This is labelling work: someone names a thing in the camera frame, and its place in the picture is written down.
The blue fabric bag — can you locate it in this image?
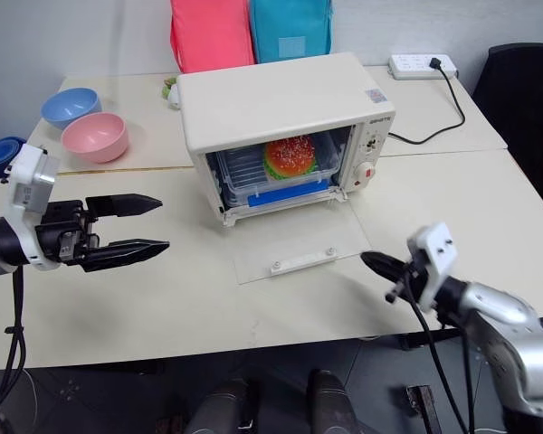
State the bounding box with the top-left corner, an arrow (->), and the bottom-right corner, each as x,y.
247,0 -> 336,64

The toy hamburger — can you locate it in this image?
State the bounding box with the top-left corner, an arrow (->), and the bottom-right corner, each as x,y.
263,135 -> 320,182

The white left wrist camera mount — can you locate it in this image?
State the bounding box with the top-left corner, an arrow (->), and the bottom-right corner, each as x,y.
2,143 -> 61,272

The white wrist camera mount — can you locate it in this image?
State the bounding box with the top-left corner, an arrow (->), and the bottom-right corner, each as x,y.
2,143 -> 61,272
406,222 -> 459,313

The black plug and cord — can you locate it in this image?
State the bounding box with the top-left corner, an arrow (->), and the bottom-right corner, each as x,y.
388,56 -> 466,146

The small green white toy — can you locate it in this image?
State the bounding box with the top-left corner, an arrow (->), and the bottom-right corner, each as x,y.
161,77 -> 183,109

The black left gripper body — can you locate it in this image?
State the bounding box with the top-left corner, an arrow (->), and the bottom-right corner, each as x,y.
34,200 -> 101,266

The pink bowl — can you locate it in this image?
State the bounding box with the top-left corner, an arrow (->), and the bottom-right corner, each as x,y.
61,112 -> 130,164

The black metal bar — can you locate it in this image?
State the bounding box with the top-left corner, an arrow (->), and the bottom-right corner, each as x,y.
405,383 -> 441,434

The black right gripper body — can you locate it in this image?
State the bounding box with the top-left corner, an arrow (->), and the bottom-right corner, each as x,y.
386,259 -> 429,304

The white power strip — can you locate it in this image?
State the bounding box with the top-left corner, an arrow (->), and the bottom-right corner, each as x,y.
387,53 -> 459,81

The clear plastic food container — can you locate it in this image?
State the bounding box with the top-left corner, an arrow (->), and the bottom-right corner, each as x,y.
214,133 -> 340,212

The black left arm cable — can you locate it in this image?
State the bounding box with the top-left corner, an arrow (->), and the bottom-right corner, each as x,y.
0,265 -> 29,408

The glass oven door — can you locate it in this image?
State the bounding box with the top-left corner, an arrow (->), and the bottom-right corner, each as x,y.
228,198 -> 368,286

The cream toaster oven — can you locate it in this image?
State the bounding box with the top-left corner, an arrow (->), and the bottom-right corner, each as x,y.
176,52 -> 397,228

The dark rounded shape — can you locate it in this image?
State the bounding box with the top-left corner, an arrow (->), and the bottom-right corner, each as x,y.
307,369 -> 359,434
185,378 -> 262,434

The blue bowl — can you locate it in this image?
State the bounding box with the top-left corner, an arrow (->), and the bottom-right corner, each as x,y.
41,88 -> 103,130

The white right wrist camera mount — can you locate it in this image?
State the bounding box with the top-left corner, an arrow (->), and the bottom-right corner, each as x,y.
406,222 -> 459,313

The pink fabric bag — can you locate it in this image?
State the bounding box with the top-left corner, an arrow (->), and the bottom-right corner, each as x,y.
169,0 -> 256,73

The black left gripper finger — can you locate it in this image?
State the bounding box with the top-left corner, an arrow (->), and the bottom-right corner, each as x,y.
79,239 -> 171,273
84,193 -> 164,217

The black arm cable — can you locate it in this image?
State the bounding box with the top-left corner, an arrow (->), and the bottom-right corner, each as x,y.
0,265 -> 29,408
406,288 -> 477,434

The black chair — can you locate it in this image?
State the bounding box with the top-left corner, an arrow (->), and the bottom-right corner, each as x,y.
472,42 -> 543,222

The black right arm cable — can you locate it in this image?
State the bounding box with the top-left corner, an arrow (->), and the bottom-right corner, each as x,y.
406,288 -> 477,434

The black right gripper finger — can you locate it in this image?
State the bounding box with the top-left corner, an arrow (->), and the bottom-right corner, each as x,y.
360,251 -> 412,284

